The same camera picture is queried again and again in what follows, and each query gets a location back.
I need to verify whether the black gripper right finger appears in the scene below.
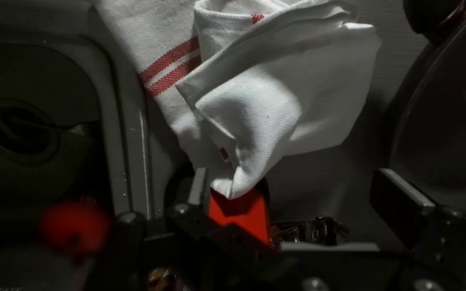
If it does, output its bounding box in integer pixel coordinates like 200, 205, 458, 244
369, 167, 466, 291

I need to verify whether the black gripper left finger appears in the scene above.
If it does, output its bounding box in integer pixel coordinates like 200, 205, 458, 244
84, 165, 285, 291

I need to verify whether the white towel with red stripes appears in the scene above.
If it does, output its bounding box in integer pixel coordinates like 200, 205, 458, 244
92, 0, 383, 202

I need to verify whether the red cup with steel rim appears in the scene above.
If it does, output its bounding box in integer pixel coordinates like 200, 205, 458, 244
207, 180, 273, 249

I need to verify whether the red round object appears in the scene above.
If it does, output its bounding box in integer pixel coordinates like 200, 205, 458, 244
40, 197, 113, 259

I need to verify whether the steel kitchen sink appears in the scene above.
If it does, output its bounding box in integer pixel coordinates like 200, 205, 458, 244
0, 29, 157, 233

